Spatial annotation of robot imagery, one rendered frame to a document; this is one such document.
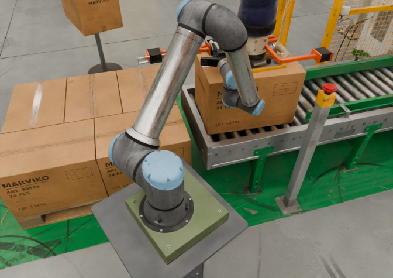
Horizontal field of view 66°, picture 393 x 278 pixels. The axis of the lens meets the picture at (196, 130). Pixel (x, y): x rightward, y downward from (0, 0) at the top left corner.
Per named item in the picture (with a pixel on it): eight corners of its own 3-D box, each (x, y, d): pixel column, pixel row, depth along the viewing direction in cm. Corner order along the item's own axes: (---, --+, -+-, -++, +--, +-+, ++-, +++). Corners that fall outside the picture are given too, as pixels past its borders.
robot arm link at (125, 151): (126, 185, 114) (213, -5, 103) (99, 162, 123) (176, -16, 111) (151, 182, 127) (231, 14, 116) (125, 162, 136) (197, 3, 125)
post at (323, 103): (289, 199, 227) (329, 88, 159) (294, 206, 222) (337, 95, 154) (281, 201, 225) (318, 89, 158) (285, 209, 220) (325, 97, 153)
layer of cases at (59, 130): (165, 100, 293) (162, 64, 266) (192, 179, 222) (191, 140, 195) (33, 122, 269) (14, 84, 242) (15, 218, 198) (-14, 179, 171)
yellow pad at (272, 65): (278, 59, 191) (279, 52, 188) (286, 68, 184) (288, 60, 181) (227, 68, 184) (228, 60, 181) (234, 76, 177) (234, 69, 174)
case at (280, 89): (269, 89, 236) (279, 41, 209) (292, 122, 207) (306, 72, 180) (195, 99, 227) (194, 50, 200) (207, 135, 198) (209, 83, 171)
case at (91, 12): (123, 26, 305) (116, -16, 278) (84, 36, 288) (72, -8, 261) (101, 7, 342) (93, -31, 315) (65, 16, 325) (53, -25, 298)
